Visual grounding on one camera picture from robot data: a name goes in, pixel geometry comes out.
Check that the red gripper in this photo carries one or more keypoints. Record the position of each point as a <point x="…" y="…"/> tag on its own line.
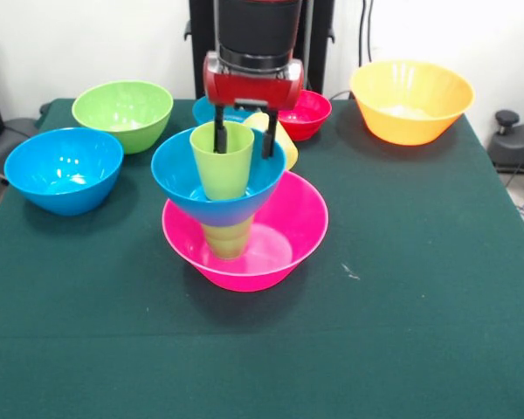
<point x="253" y="89"/>

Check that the light green plastic cup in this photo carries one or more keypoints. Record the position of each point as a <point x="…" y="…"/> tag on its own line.
<point x="225" y="174"/>

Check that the yellow plastic cup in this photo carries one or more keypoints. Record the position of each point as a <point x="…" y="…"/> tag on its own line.
<point x="288" y="148"/>

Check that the red plastic bowl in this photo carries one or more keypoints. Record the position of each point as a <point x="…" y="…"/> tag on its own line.
<point x="310" y="118"/>

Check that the large blue plastic bowl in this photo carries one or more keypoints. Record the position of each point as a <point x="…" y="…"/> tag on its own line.
<point x="48" y="183"/>
<point x="174" y="174"/>

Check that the pink plastic bowl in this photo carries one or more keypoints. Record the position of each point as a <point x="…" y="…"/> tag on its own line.
<point x="301" y="218"/>

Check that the stepped green plastic cup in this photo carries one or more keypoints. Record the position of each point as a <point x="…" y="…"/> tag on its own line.
<point x="229" y="242"/>

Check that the orange plastic bowl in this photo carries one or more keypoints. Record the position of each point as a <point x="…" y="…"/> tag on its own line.
<point x="419" y="126"/>

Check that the small blue plastic bowl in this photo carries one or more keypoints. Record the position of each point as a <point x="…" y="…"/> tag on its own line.
<point x="203" y="111"/>

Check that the green plastic bowl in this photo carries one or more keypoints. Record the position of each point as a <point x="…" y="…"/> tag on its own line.
<point x="113" y="100"/>

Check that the dark green table cloth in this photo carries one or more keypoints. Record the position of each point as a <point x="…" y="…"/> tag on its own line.
<point x="288" y="349"/>

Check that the black knob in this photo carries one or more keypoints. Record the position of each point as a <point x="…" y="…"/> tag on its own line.
<point x="506" y="118"/>

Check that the grey stand base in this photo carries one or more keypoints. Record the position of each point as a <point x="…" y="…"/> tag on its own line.
<point x="519" y="148"/>

